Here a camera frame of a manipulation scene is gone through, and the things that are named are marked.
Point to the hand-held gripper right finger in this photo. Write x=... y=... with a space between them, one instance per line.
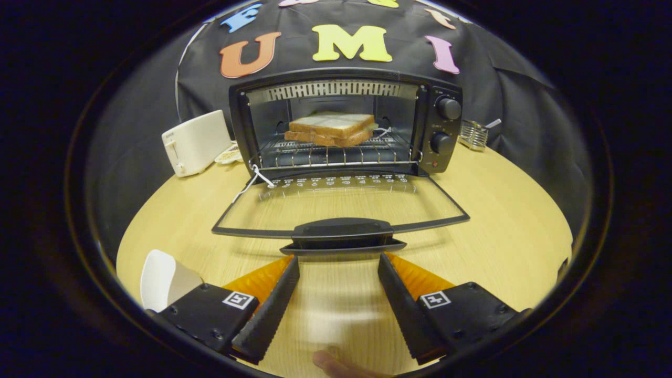
x=407 y=310

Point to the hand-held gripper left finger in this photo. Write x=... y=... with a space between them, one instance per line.
x=270 y=312

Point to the black toaster oven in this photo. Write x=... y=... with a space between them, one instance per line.
x=446 y=136

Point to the sandwich with lettuce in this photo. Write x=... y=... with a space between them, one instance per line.
x=331 y=126

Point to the white paper food tray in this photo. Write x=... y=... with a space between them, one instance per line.
x=163 y=278

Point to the white pop-up toaster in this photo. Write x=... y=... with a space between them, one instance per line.
x=197 y=142

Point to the small dish with snacks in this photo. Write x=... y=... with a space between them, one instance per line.
x=228 y=155

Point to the black backdrop cloth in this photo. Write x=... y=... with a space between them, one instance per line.
x=514 y=105

